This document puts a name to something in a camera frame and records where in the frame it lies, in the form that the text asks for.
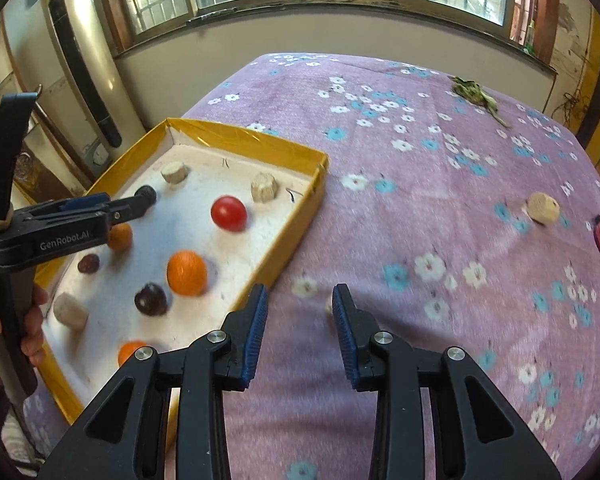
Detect hanging dark wires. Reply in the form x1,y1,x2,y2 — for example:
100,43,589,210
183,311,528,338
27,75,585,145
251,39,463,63
560,85,588,126

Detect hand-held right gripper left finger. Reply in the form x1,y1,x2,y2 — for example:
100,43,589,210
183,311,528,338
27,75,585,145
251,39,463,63
36,282,270,480

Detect pale cork cube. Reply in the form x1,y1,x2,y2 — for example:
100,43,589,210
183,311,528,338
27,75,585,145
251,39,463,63
250,172,280,204

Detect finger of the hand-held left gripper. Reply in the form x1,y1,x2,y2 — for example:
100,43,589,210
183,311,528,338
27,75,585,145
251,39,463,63
105,195,157,224
11,194,110,218

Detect red tomato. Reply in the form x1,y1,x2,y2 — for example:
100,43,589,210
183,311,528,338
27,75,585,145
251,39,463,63
210,196,248,232

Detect pale cork chunk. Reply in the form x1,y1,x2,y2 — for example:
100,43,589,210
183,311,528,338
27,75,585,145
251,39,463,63
161,161,190,190

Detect large orange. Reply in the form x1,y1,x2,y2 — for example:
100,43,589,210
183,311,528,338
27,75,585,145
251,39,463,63
167,250,208,296

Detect person's left hand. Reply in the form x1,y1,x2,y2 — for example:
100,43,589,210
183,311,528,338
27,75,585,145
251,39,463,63
0,285,49,391

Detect pale cork cylinder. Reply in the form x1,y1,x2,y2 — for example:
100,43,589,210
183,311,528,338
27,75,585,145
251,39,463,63
53,293,89,332

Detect yellow cardboard tray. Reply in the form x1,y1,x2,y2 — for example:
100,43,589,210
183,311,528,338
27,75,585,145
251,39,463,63
32,118,329,426

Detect cream standing air conditioner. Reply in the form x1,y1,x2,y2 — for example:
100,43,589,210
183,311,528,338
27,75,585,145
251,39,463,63
2,0,148,186

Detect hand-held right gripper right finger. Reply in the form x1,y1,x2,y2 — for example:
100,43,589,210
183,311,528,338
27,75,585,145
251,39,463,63
331,283,563,480

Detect small orange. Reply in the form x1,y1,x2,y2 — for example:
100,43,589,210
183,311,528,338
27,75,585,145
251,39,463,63
107,223,133,252
117,341,148,367

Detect green leaf scraps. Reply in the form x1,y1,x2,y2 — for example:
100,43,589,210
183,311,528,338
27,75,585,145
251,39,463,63
451,76,511,128

